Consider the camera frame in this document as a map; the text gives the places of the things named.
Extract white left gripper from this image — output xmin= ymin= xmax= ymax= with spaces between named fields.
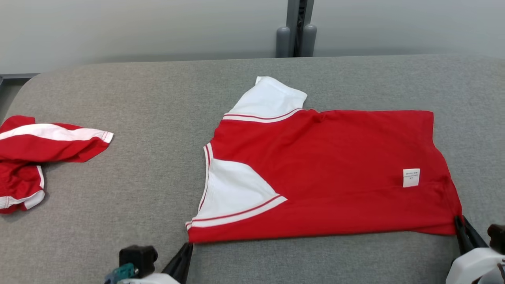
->
xmin=117 ymin=243 xmax=194 ymax=284

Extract red shirt with white sleeves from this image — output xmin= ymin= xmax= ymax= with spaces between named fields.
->
xmin=185 ymin=76 xmax=463 ymax=244

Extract red shorts with white stripe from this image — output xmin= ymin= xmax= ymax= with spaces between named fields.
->
xmin=0 ymin=115 xmax=114 ymax=214

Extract grey metal partition post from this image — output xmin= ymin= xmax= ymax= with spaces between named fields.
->
xmin=275 ymin=0 xmax=317 ymax=58

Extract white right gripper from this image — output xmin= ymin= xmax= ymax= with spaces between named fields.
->
xmin=446 ymin=215 xmax=505 ymax=284

